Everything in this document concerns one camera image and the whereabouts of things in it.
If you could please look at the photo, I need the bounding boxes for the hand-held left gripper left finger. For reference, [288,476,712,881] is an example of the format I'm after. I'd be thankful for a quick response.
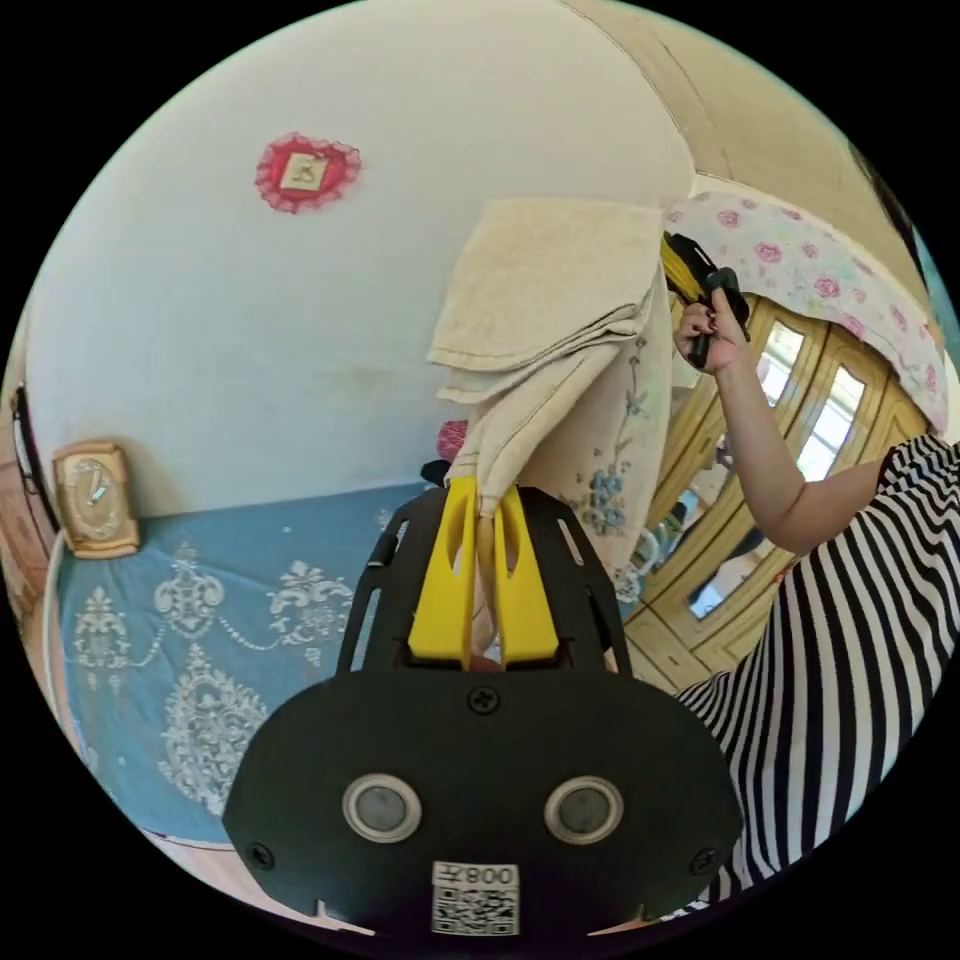
[407,476,479,664]

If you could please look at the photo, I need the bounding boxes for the bed with blue patterned quilt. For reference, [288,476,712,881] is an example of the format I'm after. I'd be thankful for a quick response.
[43,482,451,850]

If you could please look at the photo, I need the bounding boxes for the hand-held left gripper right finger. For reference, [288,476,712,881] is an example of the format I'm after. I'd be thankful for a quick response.
[494,486,561,669]

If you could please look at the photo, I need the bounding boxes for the gold framed clock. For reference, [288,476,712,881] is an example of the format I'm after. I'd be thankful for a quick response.
[51,440,142,561]

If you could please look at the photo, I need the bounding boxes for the person's body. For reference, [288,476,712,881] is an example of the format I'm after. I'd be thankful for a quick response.
[671,431,960,913]

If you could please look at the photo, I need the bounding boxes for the red lace wall ornament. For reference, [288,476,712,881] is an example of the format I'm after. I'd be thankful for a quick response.
[254,131,364,216]

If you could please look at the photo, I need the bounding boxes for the pink floral curtain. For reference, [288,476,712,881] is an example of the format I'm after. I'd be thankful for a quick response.
[662,190,951,434]

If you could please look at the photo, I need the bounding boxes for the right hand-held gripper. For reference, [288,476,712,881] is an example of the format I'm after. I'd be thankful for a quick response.
[659,231,753,370]

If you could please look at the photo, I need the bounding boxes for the white cloth with blue flowers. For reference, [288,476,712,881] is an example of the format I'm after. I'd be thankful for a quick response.
[536,296,674,603]

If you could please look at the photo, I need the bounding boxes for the person's right hand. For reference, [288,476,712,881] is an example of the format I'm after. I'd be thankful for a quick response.
[673,287,752,377]

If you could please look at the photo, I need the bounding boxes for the beige pants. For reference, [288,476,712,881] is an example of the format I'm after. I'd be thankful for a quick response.
[425,197,674,520]

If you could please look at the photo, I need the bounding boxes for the person's right forearm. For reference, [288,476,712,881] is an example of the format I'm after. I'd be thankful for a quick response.
[707,359,810,558]

